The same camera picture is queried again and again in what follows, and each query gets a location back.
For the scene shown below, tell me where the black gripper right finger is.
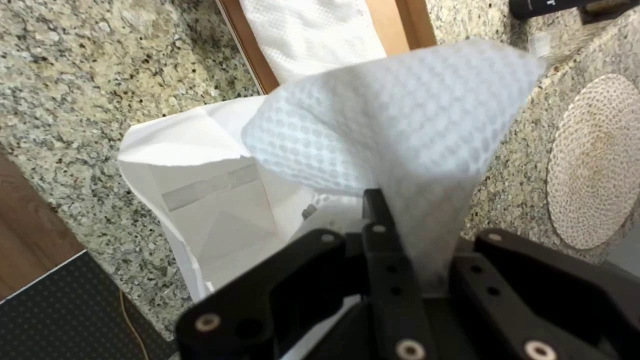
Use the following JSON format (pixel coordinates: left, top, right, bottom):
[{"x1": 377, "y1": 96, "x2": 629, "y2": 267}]
[{"x1": 450, "y1": 226, "x2": 640, "y2": 360}]

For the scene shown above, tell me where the black dotted mat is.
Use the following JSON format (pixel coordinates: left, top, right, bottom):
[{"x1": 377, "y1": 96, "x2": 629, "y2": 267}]
[{"x1": 0, "y1": 247, "x2": 178, "y2": 360}]

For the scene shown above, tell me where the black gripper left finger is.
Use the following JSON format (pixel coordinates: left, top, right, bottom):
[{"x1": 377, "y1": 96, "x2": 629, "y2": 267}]
[{"x1": 173, "y1": 188, "x2": 441, "y2": 360}]

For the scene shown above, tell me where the cardboard tray with white rim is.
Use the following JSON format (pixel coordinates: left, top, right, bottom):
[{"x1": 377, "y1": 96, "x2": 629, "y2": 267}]
[{"x1": 214, "y1": 0, "x2": 439, "y2": 96}]

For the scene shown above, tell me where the glass jar with black label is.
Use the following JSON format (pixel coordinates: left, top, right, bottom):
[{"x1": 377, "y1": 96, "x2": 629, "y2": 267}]
[{"x1": 509, "y1": 0, "x2": 640, "y2": 26}]

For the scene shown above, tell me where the folded white towel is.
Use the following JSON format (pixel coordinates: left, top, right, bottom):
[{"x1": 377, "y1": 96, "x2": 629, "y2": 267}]
[{"x1": 239, "y1": 0, "x2": 388, "y2": 86}]

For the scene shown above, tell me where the white paper bag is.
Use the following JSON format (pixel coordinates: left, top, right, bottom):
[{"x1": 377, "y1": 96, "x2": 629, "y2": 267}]
[{"x1": 119, "y1": 93, "x2": 377, "y2": 305}]

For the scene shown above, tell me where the thin orange cable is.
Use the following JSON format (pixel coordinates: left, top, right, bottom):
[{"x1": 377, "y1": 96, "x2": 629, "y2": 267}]
[{"x1": 116, "y1": 287, "x2": 150, "y2": 360}]

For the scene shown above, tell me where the white waffle towel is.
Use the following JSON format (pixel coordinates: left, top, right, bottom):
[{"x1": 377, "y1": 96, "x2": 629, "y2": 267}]
[{"x1": 241, "y1": 38, "x2": 550, "y2": 295}]

